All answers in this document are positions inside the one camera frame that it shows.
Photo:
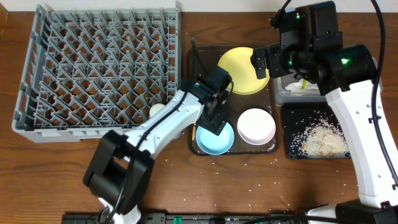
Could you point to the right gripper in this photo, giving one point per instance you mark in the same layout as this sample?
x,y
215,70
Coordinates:
x,y
274,53

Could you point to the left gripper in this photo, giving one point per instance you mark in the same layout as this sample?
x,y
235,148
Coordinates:
x,y
212,123

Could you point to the wrapper and napkin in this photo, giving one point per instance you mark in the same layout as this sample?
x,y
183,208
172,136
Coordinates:
x,y
302,86

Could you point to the light blue bowl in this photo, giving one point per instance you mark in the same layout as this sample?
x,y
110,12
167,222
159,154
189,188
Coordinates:
x,y
213,144

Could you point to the white pink bowl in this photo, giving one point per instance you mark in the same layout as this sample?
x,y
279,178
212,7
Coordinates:
x,y
256,126

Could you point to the white paper cup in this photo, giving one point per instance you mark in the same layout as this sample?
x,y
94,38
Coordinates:
x,y
155,109

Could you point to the rice and food scraps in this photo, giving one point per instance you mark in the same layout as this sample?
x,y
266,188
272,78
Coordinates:
x,y
320,139

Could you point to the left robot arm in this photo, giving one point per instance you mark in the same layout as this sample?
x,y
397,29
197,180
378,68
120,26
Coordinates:
x,y
120,170

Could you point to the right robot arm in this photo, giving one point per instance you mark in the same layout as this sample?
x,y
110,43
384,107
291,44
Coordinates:
x,y
352,91

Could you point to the black waste tray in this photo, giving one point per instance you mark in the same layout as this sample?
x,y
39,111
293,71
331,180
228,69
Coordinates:
x,y
295,116

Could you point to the grey dishwasher rack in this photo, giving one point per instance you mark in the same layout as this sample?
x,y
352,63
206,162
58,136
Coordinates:
x,y
87,72

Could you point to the dark brown serving tray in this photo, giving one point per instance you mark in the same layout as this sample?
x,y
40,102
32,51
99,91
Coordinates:
x,y
237,104

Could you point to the left wooden chopstick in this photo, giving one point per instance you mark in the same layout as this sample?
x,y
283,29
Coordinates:
x,y
194,128

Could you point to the yellow plate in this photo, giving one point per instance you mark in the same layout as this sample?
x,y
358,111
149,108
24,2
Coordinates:
x,y
237,62

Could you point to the clear plastic bin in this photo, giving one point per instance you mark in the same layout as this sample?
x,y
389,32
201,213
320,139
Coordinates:
x,y
282,96

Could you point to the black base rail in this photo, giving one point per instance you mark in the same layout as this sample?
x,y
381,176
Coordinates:
x,y
161,218

